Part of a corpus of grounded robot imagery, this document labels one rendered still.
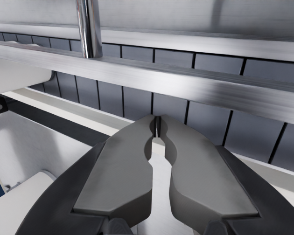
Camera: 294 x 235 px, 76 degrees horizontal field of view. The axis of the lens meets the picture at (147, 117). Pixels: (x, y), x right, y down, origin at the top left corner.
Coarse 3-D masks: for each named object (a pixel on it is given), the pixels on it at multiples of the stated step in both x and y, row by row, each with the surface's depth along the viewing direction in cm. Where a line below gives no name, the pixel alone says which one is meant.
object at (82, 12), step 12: (84, 0) 10; (96, 0) 10; (84, 12) 10; (96, 12) 10; (84, 24) 10; (96, 24) 10; (84, 36) 10; (96, 36) 11; (84, 48) 11; (96, 48) 11
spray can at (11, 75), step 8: (0, 64) 20; (8, 64) 21; (16, 64) 22; (24, 64) 22; (0, 72) 20; (8, 72) 21; (16, 72) 22; (24, 72) 23; (32, 72) 23; (40, 72) 24; (48, 72) 25; (0, 80) 21; (8, 80) 21; (16, 80) 22; (24, 80) 23; (32, 80) 24; (40, 80) 25; (48, 80) 27; (0, 88) 21; (8, 88) 22; (16, 88) 23
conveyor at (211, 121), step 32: (0, 32) 30; (192, 64) 16; (224, 64) 15; (256, 64) 14; (288, 64) 13; (64, 96) 27; (96, 96) 24; (128, 96) 21; (160, 96) 19; (192, 128) 18; (224, 128) 17; (256, 128) 15; (288, 128) 14; (288, 160) 15
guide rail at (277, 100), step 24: (0, 48) 15; (24, 48) 14; (48, 48) 14; (72, 72) 12; (96, 72) 11; (120, 72) 10; (144, 72) 9; (168, 72) 9; (192, 72) 8; (216, 72) 9; (192, 96) 8; (216, 96) 8; (240, 96) 7; (264, 96) 7; (288, 96) 7; (288, 120) 7
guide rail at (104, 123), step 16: (16, 96) 27; (32, 96) 26; (48, 96) 26; (64, 112) 23; (80, 112) 22; (96, 112) 22; (96, 128) 21; (112, 128) 19; (160, 144) 17; (272, 176) 14; (288, 176) 14; (288, 192) 13
